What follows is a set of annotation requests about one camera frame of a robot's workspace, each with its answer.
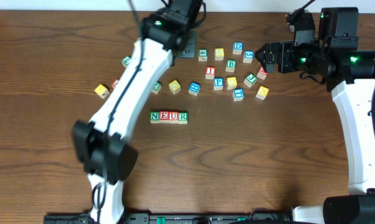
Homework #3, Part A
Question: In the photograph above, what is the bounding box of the blue H letter block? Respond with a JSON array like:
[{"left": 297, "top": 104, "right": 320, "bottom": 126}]
[{"left": 188, "top": 82, "right": 201, "bottom": 96}]

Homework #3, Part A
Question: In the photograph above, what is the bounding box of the red M letter block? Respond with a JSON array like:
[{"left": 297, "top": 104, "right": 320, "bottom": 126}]
[{"left": 257, "top": 67, "right": 268, "bottom": 80}]

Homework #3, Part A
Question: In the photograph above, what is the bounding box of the green B letter block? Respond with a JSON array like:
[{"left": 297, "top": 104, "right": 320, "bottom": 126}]
[{"left": 225, "top": 59, "right": 237, "bottom": 72}]

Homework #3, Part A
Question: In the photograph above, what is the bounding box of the green 4 number block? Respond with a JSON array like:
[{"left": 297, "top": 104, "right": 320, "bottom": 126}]
[{"left": 197, "top": 49, "right": 208, "bottom": 62}]

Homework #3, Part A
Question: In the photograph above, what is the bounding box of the red I block lower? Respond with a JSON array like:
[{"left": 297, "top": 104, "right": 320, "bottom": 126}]
[{"left": 205, "top": 66, "right": 216, "bottom": 80}]

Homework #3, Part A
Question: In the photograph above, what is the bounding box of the blue 5 number block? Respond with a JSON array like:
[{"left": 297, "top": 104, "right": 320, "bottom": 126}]
[{"left": 243, "top": 50, "right": 254, "bottom": 63}]

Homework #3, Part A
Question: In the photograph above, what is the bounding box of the blue P letter block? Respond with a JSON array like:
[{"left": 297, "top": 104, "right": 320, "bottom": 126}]
[{"left": 213, "top": 77, "right": 224, "bottom": 90}]

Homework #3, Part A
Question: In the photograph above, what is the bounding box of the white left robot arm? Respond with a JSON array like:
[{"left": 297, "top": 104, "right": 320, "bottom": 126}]
[{"left": 72, "top": 8, "right": 197, "bottom": 223}]

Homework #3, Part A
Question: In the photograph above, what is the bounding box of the red E letter block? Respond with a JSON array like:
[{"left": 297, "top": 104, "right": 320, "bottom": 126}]
[{"left": 159, "top": 111, "right": 169, "bottom": 123}]

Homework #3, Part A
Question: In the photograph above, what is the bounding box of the green R letter block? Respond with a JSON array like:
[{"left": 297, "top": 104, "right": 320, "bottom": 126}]
[{"left": 178, "top": 112, "right": 188, "bottom": 124}]

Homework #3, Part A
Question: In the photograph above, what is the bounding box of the yellow K letter block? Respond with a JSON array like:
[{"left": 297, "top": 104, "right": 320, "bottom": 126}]
[{"left": 256, "top": 85, "right": 270, "bottom": 100}]

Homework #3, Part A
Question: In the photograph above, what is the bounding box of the red U letter block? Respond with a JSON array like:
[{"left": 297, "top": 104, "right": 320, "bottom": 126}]
[{"left": 168, "top": 111, "right": 179, "bottom": 123}]

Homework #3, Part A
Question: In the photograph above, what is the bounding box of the yellow block beside Z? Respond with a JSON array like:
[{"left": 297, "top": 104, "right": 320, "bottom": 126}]
[{"left": 169, "top": 80, "right": 181, "bottom": 94}]

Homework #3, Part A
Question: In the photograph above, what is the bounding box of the green N letter block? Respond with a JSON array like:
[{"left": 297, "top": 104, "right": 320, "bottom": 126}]
[{"left": 150, "top": 111, "right": 160, "bottom": 123}]

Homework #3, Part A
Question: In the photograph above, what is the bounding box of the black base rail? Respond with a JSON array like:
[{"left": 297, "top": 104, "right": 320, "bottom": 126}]
[{"left": 42, "top": 208, "right": 292, "bottom": 224}]

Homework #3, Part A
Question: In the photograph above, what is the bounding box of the blue D block upper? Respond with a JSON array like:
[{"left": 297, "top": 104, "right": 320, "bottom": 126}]
[{"left": 233, "top": 42, "right": 243, "bottom": 55}]

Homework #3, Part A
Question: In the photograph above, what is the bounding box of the green J letter block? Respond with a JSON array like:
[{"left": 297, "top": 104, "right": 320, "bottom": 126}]
[{"left": 244, "top": 73, "right": 257, "bottom": 88}]

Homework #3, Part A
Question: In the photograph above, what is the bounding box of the blue T letter block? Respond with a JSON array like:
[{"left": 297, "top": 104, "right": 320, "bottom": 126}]
[{"left": 232, "top": 88, "right": 245, "bottom": 101}]

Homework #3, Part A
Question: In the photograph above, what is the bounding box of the yellow block beside P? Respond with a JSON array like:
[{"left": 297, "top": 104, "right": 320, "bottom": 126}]
[{"left": 227, "top": 77, "right": 237, "bottom": 90}]

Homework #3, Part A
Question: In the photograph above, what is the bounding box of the red A letter block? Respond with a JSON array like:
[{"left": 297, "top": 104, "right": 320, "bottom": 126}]
[{"left": 112, "top": 80, "right": 119, "bottom": 89}]

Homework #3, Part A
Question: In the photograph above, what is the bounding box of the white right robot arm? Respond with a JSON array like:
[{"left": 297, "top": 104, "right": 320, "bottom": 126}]
[{"left": 255, "top": 7, "right": 375, "bottom": 223}]

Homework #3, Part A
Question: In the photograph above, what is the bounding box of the green Z letter block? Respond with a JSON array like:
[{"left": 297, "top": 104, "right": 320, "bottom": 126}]
[{"left": 151, "top": 82, "right": 161, "bottom": 95}]

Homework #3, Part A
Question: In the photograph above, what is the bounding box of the green L letter block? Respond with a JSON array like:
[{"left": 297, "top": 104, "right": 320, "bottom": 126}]
[{"left": 121, "top": 55, "right": 131, "bottom": 68}]

